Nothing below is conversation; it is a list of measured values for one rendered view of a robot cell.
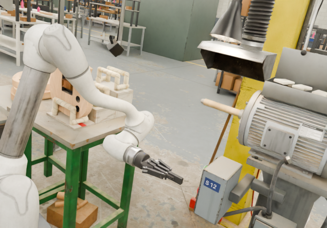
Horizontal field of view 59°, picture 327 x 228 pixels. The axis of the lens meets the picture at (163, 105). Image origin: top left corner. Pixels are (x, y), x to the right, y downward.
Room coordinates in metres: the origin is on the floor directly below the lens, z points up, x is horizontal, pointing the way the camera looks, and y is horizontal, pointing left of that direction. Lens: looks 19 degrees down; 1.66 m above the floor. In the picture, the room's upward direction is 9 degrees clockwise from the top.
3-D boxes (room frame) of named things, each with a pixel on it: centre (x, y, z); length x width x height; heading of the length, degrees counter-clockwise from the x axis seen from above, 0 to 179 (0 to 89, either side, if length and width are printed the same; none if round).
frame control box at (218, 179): (0.96, -0.33, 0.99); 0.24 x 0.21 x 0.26; 58
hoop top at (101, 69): (1.80, 0.38, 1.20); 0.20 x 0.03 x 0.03; 56
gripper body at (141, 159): (1.15, 0.03, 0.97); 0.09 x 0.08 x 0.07; 58
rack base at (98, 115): (1.70, 0.45, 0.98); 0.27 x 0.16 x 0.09; 57
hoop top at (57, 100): (1.53, 0.56, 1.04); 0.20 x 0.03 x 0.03; 56
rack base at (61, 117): (1.57, 0.53, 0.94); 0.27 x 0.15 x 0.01; 57
